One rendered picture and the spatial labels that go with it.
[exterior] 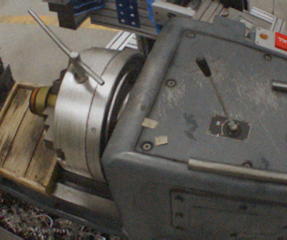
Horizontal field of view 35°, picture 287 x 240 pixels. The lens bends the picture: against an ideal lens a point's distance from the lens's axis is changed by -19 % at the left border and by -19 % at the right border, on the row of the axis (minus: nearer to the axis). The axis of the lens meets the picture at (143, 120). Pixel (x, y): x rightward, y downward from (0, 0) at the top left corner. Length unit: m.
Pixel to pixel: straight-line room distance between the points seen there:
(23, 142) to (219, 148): 0.72
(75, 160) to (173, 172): 0.29
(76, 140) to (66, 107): 0.07
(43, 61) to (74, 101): 1.91
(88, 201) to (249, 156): 0.57
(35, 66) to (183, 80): 2.01
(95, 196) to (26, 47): 1.93
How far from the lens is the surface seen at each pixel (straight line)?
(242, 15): 2.93
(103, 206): 1.40
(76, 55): 1.11
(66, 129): 1.17
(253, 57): 1.17
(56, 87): 1.32
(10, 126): 1.61
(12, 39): 3.36
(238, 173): 0.96
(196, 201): 1.07
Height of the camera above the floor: 2.09
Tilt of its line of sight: 52 degrees down
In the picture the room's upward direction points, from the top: 8 degrees counter-clockwise
